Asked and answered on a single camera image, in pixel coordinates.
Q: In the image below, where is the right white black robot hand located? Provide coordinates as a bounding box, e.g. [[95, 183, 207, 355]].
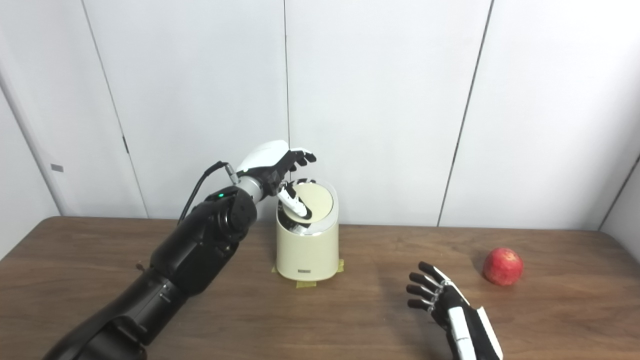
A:
[[406, 261, 504, 360]]

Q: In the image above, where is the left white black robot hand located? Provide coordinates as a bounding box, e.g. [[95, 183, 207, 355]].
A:
[[235, 140, 317, 221]]

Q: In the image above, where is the round cream bin lid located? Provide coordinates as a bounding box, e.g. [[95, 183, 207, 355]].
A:
[[285, 182, 334, 221]]

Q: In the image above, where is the red apple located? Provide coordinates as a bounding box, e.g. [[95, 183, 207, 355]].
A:
[[482, 247, 524, 287]]

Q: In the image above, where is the cream-colored bin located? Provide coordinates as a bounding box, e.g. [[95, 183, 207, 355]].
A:
[[275, 178, 339, 282]]

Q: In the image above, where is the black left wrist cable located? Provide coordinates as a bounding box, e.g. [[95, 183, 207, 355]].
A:
[[177, 161, 240, 226]]

